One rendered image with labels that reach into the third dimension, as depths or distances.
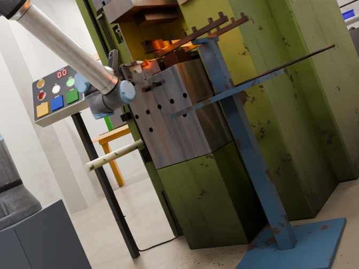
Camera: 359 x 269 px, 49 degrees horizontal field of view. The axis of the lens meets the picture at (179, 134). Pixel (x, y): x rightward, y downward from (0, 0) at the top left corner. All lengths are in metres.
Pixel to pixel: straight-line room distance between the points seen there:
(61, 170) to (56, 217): 4.23
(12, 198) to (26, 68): 4.42
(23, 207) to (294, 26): 1.65
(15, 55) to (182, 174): 3.93
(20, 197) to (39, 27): 0.63
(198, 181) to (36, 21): 1.03
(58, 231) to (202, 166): 0.92
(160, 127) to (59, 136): 3.46
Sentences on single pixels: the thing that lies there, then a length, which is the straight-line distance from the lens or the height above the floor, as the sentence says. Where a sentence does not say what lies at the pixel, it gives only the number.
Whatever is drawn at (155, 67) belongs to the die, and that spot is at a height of 0.95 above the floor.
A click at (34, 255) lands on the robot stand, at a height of 0.51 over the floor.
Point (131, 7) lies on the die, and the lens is 2.04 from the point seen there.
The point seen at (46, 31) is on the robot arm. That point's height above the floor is 1.14.
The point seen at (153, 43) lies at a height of 0.98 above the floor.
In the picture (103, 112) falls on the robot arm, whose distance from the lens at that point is 1.69.
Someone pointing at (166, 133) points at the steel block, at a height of 0.63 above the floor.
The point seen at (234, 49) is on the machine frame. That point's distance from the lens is 1.89.
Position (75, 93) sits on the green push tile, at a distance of 2.22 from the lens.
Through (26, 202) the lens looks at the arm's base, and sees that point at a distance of 1.13.
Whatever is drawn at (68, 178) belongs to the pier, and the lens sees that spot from 5.36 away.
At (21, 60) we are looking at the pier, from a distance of 5.51.
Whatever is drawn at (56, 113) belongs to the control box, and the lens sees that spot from 2.26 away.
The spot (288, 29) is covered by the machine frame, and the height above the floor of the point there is 0.89.
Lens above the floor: 0.70
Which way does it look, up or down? 3 degrees down
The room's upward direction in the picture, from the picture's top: 22 degrees counter-clockwise
